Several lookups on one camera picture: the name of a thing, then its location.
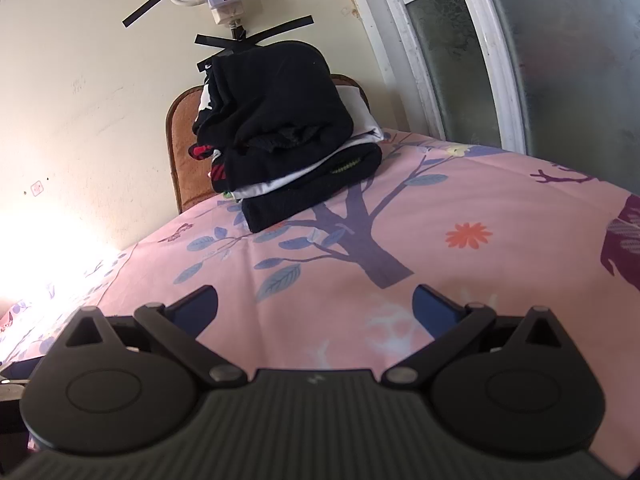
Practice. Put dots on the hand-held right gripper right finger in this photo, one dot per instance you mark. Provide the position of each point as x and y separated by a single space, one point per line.
437 310

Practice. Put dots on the brown wooden headboard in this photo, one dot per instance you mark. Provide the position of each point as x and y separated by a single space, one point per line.
182 160

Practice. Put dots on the pink printed bedsheet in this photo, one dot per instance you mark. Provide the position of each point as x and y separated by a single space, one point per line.
450 285

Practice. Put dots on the black garment with green stitching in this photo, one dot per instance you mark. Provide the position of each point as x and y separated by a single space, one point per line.
290 205

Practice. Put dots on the black patterned small garment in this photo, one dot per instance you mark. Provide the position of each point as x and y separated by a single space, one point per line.
280 90

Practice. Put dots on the black garment with red print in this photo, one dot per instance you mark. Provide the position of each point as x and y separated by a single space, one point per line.
250 166

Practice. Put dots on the group of black tape strips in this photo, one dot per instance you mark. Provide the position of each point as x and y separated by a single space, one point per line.
285 27

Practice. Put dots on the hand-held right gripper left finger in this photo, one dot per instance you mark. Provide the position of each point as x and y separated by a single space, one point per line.
192 310

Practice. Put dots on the white framed frosted window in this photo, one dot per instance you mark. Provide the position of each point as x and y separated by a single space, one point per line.
575 85

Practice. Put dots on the small white wall plate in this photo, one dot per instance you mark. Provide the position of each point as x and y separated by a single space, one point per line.
36 188

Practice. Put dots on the white folded garment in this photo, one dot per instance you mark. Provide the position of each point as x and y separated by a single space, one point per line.
366 122

